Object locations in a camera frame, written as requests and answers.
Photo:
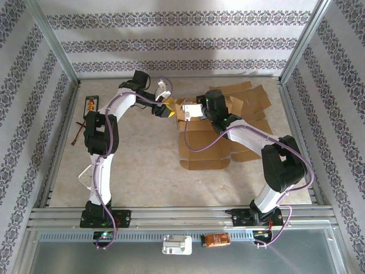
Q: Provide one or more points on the brown cardboard box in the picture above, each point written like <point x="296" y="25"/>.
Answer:
<point x="205" y="148"/>
<point x="256" y="97"/>

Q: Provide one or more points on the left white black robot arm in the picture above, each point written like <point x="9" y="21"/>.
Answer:
<point x="99" y="177"/>

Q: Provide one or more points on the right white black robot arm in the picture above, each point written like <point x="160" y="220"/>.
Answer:
<point x="282" y="168"/>

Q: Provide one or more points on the black board with yellow connectors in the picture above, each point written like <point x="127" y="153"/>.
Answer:
<point x="91" y="104"/>

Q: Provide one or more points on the orange battery pack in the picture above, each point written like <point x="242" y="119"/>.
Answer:
<point x="215" y="239"/>

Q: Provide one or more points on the small dark circuit board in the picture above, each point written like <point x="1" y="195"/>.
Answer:
<point x="261" y="234"/>

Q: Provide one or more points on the circuit board with green light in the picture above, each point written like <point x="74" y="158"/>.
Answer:
<point x="104" y="235"/>

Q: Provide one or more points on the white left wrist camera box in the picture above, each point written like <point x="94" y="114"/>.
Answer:
<point x="162" y="91"/>

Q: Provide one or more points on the thin aluminium wall rail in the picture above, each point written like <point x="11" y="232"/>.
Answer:
<point x="185" y="77"/>

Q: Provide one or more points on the aluminium frame post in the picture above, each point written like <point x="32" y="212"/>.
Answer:
<point x="55" y="42"/>
<point x="303" y="42"/>

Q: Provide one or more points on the aluminium mounting rail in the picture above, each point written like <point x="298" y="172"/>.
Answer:
<point x="182" y="217"/>

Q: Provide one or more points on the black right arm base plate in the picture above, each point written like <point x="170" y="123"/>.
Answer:
<point x="241" y="218"/>

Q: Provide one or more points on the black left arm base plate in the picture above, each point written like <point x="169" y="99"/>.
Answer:
<point x="124" y="218"/>

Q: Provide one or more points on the white plastic bracket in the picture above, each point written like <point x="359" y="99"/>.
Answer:
<point x="176" y="245"/>

